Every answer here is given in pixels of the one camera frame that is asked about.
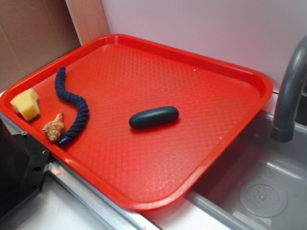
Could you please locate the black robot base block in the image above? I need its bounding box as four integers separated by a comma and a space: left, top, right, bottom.
0, 121, 50, 220

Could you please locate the dark teal oval capsule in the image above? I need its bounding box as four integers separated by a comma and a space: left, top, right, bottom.
129, 106, 179, 129

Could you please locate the red plastic tray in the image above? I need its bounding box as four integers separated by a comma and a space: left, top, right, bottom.
0, 34, 273, 211

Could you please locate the tan conch seashell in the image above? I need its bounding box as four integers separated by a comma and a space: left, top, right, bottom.
42, 112, 66, 142

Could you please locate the grey plastic sink basin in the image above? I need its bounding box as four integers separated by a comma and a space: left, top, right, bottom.
187, 112, 307, 230

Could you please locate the yellow sponge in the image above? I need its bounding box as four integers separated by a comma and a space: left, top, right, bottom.
10, 88, 40, 121

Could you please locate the grey curved faucet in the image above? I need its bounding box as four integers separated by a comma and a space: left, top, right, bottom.
272, 37, 307, 142

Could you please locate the brown cardboard panel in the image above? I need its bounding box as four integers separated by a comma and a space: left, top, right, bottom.
0, 0, 80, 91

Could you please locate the blue braided rope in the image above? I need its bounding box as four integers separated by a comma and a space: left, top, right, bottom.
55, 66, 90, 148

